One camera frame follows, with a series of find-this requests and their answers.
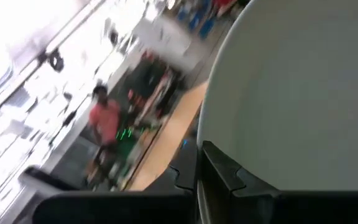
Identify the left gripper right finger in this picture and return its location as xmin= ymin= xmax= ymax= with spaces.
xmin=201 ymin=140 xmax=278 ymax=224

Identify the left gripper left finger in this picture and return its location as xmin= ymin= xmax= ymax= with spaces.
xmin=143 ymin=136 xmax=198 ymax=192

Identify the large white plate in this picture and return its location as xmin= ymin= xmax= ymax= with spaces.
xmin=196 ymin=0 xmax=358 ymax=218

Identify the person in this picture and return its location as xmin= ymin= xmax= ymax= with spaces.
xmin=85 ymin=83 xmax=122 ymax=187

